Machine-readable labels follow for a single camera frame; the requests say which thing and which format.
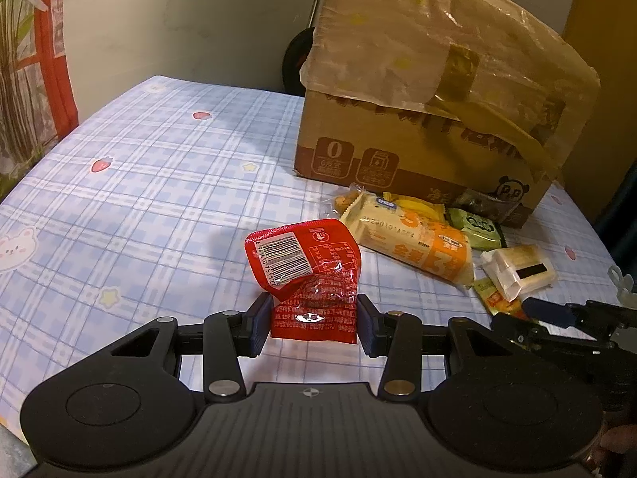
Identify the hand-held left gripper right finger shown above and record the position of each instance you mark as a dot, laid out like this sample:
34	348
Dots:
367	323

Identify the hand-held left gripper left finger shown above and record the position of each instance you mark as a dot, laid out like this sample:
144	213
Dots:
261	323

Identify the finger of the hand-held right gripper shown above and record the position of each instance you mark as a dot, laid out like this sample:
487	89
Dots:
547	311
517	331

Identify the white rice cracker packet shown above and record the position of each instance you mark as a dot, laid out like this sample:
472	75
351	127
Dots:
517	269

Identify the red snack packet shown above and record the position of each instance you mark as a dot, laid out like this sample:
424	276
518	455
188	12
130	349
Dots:
323	259

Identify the orange white bread packet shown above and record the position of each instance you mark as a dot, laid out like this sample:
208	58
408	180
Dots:
398	239

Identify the pale green snack packet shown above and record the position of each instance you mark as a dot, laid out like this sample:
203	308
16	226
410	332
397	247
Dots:
477	229

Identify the yellow snack packet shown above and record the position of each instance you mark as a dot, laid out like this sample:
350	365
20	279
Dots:
418	206

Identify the cardboard box with brown liner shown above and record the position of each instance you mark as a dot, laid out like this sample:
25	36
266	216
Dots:
398	35

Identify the person's right hand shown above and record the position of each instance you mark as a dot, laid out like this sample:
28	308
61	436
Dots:
619	445

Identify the small orange green packet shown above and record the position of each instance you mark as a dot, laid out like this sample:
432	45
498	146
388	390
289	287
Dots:
497	302

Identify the clear brown snack packet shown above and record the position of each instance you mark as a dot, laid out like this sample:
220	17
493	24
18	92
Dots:
343	202

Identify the dark snack packet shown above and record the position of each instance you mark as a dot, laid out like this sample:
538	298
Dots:
485	204

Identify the wooden cabinet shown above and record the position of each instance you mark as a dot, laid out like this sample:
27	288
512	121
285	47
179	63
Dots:
597	25

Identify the bamboo printed curtain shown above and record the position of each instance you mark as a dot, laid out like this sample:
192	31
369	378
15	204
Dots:
50	59

